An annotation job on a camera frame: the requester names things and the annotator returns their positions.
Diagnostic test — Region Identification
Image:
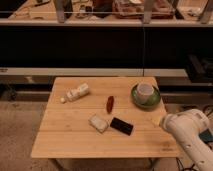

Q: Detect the white ceramic cup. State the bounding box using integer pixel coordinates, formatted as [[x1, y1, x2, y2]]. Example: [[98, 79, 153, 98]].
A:
[[136, 83, 154, 103]]

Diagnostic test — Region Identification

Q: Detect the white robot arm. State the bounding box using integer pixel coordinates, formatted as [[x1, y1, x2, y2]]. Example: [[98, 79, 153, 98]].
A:
[[151, 109, 213, 171]]

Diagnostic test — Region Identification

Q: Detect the green saucer plate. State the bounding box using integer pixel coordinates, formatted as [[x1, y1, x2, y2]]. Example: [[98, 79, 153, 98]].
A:
[[130, 85, 161, 109]]

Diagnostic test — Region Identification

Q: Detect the black rectangular case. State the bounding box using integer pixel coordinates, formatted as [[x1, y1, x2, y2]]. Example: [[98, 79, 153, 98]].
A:
[[110, 117, 133, 135]]

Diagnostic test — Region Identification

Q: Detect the red oblong object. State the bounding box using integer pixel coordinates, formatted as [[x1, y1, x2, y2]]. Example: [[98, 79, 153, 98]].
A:
[[106, 96, 114, 114]]

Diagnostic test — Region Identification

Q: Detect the white rectangular sponge block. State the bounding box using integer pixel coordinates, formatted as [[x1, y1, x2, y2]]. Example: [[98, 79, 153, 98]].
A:
[[89, 115, 108, 133]]

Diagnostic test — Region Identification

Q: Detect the wooden table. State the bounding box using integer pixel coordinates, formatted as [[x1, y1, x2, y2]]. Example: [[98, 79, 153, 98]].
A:
[[31, 77, 179, 159]]

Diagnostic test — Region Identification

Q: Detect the white plastic bottle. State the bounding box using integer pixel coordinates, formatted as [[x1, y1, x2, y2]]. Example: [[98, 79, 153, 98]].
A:
[[60, 83, 90, 104]]

